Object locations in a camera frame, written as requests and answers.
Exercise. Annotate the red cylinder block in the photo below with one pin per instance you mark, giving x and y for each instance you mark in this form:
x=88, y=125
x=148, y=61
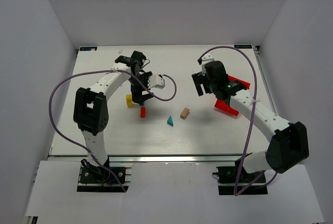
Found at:
x=142, y=112

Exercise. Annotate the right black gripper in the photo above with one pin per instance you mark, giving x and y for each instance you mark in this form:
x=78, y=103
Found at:
x=199, y=84

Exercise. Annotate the blue corner sticker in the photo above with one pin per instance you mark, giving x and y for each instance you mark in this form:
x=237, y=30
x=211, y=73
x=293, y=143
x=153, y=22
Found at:
x=243, y=46
x=89, y=48

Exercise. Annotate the yellow cube block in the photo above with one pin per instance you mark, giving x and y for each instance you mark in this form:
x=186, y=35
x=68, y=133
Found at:
x=129, y=104

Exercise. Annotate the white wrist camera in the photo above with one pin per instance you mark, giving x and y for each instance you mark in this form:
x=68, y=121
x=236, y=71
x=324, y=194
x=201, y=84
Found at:
x=156, y=81
x=205, y=59

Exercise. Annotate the yellow arch block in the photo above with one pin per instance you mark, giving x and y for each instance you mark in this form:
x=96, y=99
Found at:
x=129, y=98

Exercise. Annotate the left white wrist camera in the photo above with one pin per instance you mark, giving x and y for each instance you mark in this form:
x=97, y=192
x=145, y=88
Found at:
x=156, y=81

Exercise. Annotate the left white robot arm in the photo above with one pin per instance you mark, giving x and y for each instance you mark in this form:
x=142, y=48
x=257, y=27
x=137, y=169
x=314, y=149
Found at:
x=91, y=110

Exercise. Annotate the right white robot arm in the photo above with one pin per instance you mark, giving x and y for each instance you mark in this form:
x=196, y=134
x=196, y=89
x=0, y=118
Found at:
x=288, y=141

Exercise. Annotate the teal triangle block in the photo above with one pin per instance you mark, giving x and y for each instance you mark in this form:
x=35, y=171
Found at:
x=170, y=121

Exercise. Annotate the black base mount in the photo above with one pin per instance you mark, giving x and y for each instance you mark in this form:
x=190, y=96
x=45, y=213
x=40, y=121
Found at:
x=97, y=179
x=226, y=179

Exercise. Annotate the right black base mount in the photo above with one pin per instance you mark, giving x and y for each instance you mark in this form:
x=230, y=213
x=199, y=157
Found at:
x=226, y=179

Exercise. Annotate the left blue corner sticker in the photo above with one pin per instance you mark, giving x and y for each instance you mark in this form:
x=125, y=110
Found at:
x=89, y=48

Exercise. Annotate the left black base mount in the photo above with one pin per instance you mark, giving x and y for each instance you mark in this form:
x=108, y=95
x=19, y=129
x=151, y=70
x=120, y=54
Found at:
x=97, y=179

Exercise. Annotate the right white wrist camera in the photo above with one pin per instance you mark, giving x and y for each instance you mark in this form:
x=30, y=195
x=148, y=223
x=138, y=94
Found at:
x=205, y=59

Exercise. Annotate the right blue corner sticker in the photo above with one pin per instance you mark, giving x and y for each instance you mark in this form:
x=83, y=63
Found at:
x=243, y=46

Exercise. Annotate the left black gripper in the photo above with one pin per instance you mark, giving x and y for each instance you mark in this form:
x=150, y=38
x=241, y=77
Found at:
x=140, y=96

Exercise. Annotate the natural wood block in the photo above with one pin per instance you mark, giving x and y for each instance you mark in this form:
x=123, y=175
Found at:
x=184, y=113

